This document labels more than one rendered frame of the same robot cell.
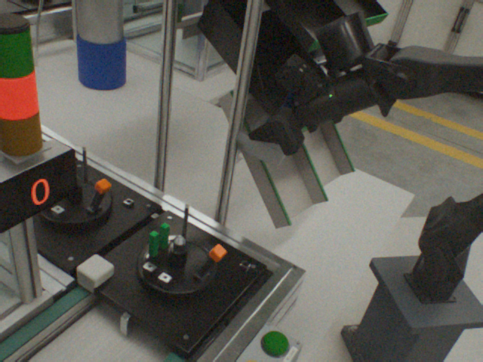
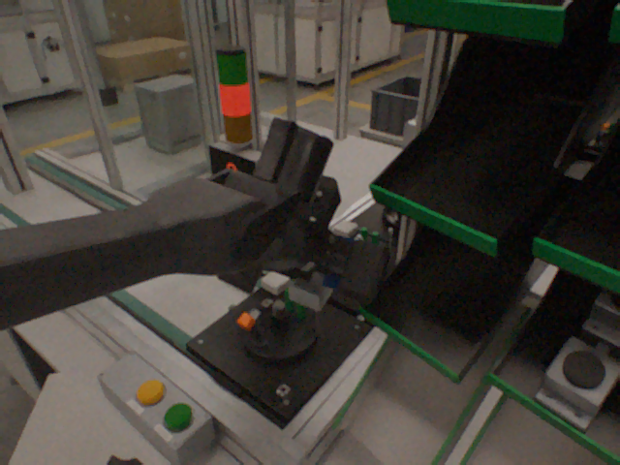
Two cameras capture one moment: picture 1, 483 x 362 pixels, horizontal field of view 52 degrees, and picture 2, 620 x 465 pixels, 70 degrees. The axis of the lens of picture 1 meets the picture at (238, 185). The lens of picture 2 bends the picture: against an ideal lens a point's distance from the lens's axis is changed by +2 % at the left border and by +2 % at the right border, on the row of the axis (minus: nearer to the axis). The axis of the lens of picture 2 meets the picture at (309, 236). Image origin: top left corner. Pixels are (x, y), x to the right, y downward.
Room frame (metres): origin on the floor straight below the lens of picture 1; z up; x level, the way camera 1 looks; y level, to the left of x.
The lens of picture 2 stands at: (0.76, -0.46, 1.56)
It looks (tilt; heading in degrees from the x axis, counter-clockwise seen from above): 34 degrees down; 101
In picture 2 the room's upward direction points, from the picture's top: straight up
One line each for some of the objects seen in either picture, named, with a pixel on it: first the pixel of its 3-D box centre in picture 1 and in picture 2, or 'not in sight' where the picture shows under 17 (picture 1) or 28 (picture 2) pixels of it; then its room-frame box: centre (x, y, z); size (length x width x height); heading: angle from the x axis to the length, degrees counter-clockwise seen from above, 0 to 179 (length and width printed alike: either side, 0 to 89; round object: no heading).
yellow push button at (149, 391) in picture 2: not in sight; (151, 392); (0.43, -0.07, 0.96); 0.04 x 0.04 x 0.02
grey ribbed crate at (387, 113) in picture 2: not in sight; (432, 110); (1.00, 2.19, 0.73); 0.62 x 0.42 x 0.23; 153
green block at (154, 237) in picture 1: (153, 243); (289, 299); (0.61, 0.13, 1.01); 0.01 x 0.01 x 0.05; 63
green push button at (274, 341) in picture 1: (275, 344); (178, 418); (0.50, -0.10, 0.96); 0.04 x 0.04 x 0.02
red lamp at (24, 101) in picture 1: (13, 90); (234, 98); (0.49, 0.27, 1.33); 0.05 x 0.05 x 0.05
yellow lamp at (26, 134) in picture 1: (18, 128); (237, 125); (0.49, 0.27, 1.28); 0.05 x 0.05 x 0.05
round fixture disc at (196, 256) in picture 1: (176, 265); (280, 330); (0.61, 0.08, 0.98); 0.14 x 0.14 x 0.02
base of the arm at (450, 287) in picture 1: (435, 273); not in sight; (0.59, -0.33, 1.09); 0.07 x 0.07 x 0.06; 18
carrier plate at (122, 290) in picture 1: (176, 274); (280, 337); (0.61, 0.08, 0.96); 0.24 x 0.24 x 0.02; 63
